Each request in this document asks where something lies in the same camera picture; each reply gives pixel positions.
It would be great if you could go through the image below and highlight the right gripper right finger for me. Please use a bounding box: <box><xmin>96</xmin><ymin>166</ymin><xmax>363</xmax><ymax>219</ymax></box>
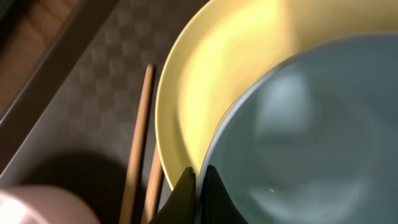
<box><xmin>201</xmin><ymin>166</ymin><xmax>248</xmax><ymax>224</ymax></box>

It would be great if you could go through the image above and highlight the dark brown serving tray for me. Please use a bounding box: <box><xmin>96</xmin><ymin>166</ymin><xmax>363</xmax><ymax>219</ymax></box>
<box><xmin>1</xmin><ymin>0</ymin><xmax>203</xmax><ymax>223</ymax></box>

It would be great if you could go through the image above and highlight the wooden chopstick right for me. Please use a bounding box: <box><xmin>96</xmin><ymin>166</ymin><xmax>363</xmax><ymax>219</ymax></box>
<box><xmin>141</xmin><ymin>145</ymin><xmax>163</xmax><ymax>224</ymax></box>

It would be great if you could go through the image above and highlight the yellow round plate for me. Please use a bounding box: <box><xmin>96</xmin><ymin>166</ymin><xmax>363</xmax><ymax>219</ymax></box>
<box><xmin>155</xmin><ymin>0</ymin><xmax>397</xmax><ymax>187</ymax></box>

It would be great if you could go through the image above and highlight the light blue bowl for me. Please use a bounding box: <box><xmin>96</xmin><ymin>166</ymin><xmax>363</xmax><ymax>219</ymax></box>
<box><xmin>201</xmin><ymin>32</ymin><xmax>397</xmax><ymax>223</ymax></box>

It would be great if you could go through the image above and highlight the wooden chopstick left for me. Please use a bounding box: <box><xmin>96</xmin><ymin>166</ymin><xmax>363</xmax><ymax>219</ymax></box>
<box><xmin>119</xmin><ymin>64</ymin><xmax>154</xmax><ymax>224</ymax></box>

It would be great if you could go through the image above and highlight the wooden chopstick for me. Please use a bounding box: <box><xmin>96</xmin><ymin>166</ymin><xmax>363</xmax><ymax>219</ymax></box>
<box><xmin>119</xmin><ymin>64</ymin><xmax>154</xmax><ymax>224</ymax></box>
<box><xmin>141</xmin><ymin>145</ymin><xmax>163</xmax><ymax>224</ymax></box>

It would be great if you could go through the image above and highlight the white pink bowl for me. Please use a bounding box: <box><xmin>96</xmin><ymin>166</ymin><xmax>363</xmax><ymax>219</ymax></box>
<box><xmin>1</xmin><ymin>185</ymin><xmax>100</xmax><ymax>224</ymax></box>

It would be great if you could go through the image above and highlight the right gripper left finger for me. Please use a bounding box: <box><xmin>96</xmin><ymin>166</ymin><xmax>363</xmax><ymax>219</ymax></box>
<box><xmin>149</xmin><ymin>167</ymin><xmax>196</xmax><ymax>224</ymax></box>

